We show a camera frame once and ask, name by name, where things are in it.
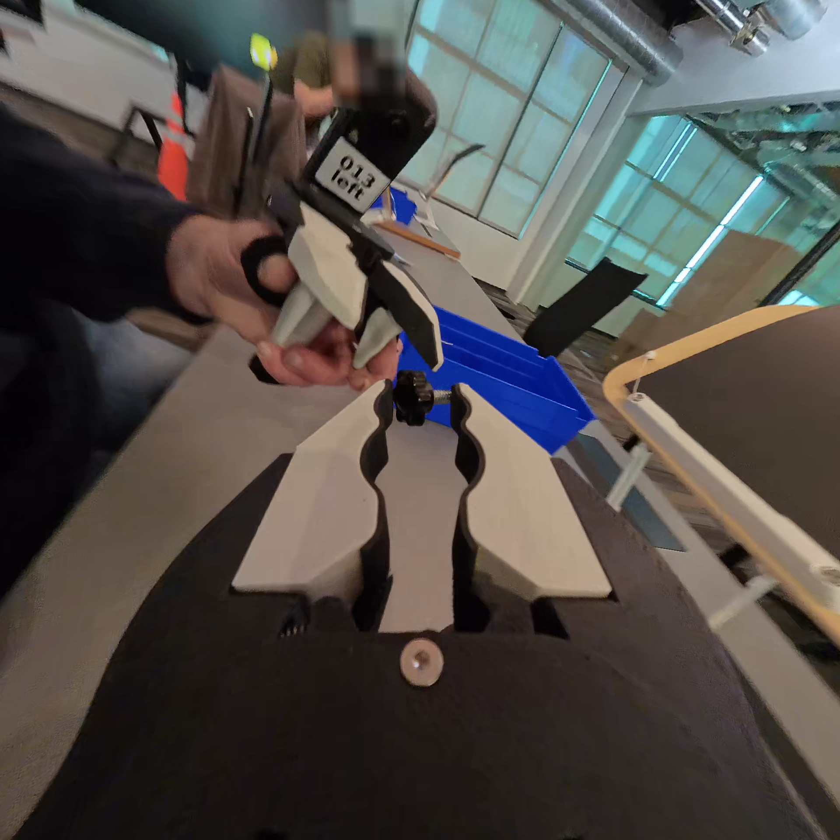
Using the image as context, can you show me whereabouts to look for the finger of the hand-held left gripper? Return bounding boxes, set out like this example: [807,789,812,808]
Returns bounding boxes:
[269,204,375,353]
[350,260,447,375]

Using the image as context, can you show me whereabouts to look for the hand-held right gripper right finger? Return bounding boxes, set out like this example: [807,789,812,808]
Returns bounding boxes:
[451,385,615,602]

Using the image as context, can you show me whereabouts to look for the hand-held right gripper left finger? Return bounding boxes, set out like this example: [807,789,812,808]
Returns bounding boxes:
[231,381,395,601]

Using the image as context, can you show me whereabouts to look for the black knob screw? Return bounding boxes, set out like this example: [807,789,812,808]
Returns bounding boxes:
[390,369,455,429]

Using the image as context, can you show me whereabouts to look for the person's left forearm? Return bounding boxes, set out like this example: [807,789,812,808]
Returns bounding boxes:
[0,105,217,329]

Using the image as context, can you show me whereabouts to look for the person's left hand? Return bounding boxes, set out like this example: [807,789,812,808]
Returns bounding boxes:
[168,210,401,392]

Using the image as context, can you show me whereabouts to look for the small wooden table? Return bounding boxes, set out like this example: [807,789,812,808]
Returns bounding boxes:
[372,217,464,261]

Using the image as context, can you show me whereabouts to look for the pale tool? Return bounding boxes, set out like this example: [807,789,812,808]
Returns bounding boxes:
[424,142,487,200]

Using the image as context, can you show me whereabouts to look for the small blue bin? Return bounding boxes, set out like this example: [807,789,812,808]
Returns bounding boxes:
[381,188,421,228]

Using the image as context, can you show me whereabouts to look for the large blue bin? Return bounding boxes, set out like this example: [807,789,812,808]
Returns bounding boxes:
[392,305,595,458]

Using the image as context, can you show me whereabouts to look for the brown padded seat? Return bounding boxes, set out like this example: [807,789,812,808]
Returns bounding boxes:
[188,66,313,217]

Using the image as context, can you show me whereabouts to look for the black chair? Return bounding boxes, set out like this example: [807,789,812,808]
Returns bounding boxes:
[521,258,648,359]

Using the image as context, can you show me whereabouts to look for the black tv screen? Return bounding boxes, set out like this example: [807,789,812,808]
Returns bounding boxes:
[73,0,336,67]

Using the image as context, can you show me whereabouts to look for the silver ceiling pipe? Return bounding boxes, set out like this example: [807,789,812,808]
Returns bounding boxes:
[552,0,686,86]

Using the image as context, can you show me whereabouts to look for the black board with wooden rim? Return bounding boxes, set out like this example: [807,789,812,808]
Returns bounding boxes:
[603,305,840,647]

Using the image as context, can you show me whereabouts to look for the cardboard panel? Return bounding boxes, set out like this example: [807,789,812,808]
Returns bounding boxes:
[617,230,804,366]

